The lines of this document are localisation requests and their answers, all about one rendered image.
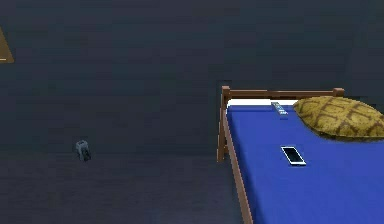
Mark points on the grey remote control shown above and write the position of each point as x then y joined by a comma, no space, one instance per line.
279,108

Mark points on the white black smartphone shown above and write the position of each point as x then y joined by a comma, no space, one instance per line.
293,155

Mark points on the small grey object on floor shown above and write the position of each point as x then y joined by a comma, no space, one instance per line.
82,149

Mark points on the yellow brown patterned pillow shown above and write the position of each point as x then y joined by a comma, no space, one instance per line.
340,116

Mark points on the tan wooden furniture corner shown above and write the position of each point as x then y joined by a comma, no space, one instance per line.
4,50

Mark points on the blue bed with wooden frame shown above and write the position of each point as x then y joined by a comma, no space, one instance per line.
333,186

